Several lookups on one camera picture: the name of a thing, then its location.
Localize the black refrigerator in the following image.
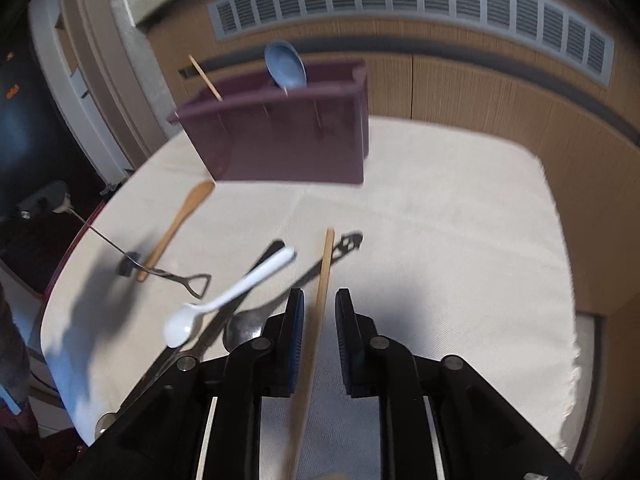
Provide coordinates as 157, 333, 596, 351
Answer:
0, 5, 108, 301

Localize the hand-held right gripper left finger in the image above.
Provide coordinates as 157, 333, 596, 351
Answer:
80, 287, 305, 480

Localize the blue spoon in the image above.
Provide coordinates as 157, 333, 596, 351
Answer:
264, 41, 307, 92

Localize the metal spoon with ornate handle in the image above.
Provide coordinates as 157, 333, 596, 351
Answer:
223, 231, 364, 353

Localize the shovel-shaped metal spoon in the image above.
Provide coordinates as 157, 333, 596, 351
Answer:
62, 200, 212, 302

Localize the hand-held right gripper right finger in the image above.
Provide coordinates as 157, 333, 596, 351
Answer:
335, 287, 581, 480

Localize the long wooden chopstick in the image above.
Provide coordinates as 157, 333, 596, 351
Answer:
286, 227, 335, 480
188, 54, 223, 101

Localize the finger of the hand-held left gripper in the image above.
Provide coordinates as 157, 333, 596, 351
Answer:
19, 181, 75, 221

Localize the white shelf cabinet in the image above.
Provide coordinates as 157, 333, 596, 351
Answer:
27, 0, 166, 191

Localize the white plastic spoon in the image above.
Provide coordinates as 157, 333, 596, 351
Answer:
163, 247, 296, 349

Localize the person's clothing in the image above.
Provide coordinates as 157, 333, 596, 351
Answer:
0, 280, 41, 441

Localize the wooden spoon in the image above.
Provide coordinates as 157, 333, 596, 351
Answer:
136, 180, 216, 282

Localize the white tablecloth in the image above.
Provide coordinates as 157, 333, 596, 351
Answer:
40, 115, 581, 461

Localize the wooden kitchen cabinet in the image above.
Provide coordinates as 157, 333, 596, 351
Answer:
135, 0, 640, 461

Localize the purple plastic utensil container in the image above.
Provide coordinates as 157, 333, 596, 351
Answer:
166, 59, 371, 188

